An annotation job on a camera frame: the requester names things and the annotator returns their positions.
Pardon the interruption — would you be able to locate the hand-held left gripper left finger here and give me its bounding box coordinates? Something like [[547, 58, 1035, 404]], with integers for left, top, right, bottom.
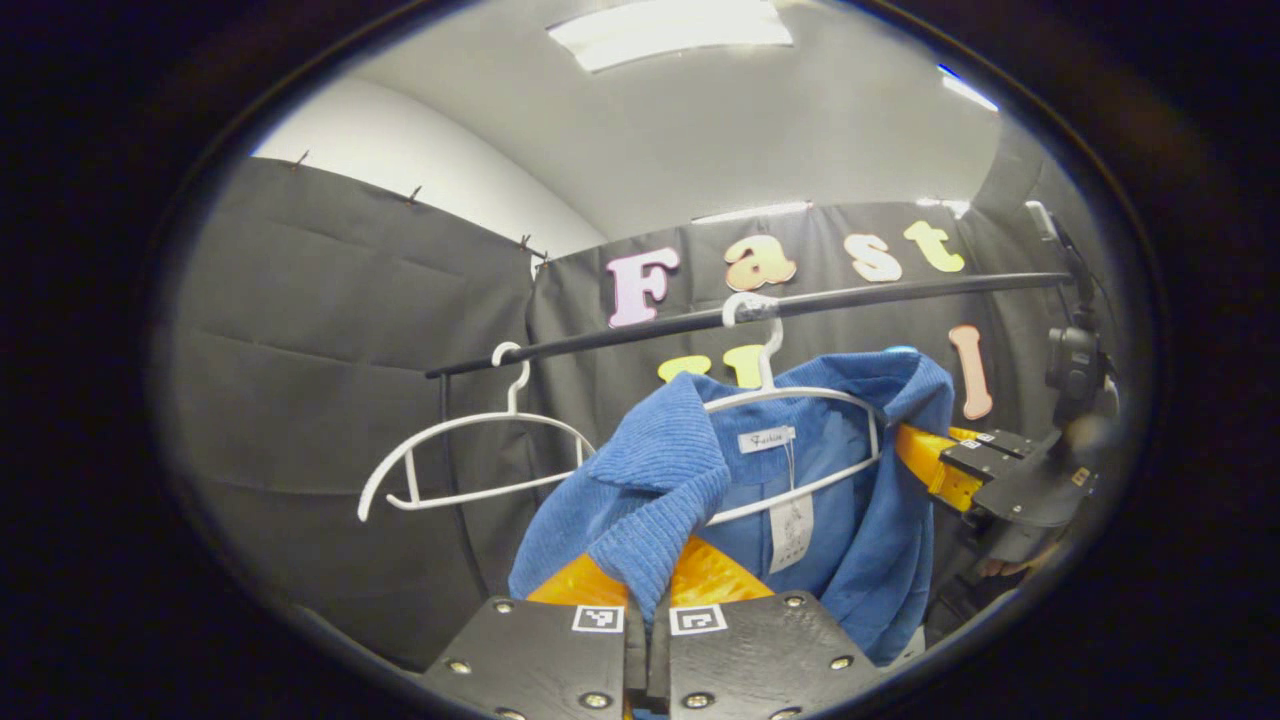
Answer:
[[420, 550, 642, 720]]

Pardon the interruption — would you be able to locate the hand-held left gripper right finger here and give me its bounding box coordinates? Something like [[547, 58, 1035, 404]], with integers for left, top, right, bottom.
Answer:
[[648, 535, 886, 720]]

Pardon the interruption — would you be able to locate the blue corduroy jacket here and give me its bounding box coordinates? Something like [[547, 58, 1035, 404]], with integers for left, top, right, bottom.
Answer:
[[508, 347, 956, 666]]

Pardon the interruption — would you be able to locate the white plastic clothes hanger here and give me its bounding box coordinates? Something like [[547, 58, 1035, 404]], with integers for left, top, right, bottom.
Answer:
[[700, 292, 886, 528], [357, 342, 598, 523]]

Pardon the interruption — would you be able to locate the black metal clothes rack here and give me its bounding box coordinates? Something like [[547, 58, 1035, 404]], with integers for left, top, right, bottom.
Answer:
[[425, 270, 1073, 571]]

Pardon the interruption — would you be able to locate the black backdrop cloth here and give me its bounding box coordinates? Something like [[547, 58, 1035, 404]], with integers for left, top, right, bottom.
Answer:
[[165, 155, 1111, 671]]

